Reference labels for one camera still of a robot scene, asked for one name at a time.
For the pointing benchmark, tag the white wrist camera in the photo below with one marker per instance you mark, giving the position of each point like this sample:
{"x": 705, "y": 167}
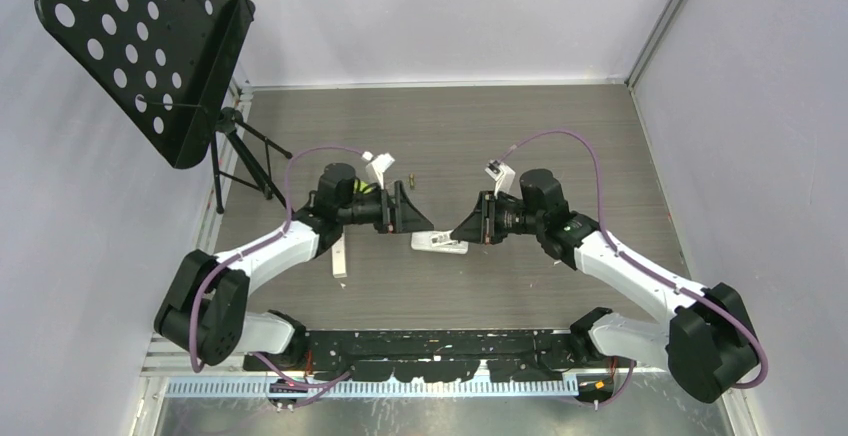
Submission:
{"x": 376, "y": 167}
{"x": 502, "y": 175}

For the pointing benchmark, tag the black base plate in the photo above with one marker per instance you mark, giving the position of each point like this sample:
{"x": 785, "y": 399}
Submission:
{"x": 435, "y": 356}

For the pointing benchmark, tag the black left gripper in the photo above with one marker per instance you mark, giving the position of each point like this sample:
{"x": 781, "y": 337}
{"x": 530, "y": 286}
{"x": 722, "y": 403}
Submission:
{"x": 399, "y": 215}

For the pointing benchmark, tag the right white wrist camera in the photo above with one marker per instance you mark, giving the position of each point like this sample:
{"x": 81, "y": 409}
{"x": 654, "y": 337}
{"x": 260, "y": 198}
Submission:
{"x": 502, "y": 175}

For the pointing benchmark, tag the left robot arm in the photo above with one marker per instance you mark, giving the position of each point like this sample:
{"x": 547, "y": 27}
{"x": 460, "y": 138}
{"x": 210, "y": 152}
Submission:
{"x": 204, "y": 311}

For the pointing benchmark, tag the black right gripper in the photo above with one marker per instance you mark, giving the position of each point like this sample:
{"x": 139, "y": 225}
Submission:
{"x": 482, "y": 225}

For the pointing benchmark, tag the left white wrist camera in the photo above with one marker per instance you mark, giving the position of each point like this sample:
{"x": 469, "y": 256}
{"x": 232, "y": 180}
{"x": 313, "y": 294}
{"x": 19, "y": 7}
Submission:
{"x": 376, "y": 167}

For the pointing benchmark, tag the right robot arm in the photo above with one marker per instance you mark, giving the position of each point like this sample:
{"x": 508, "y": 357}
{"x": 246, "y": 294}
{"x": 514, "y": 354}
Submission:
{"x": 702, "y": 336}

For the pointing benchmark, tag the black music stand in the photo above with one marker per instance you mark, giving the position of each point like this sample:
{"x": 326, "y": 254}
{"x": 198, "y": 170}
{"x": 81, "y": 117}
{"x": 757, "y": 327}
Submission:
{"x": 168, "y": 65}

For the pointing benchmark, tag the white remote control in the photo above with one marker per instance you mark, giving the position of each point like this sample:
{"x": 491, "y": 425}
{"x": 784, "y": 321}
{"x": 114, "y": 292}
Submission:
{"x": 339, "y": 258}
{"x": 437, "y": 242}

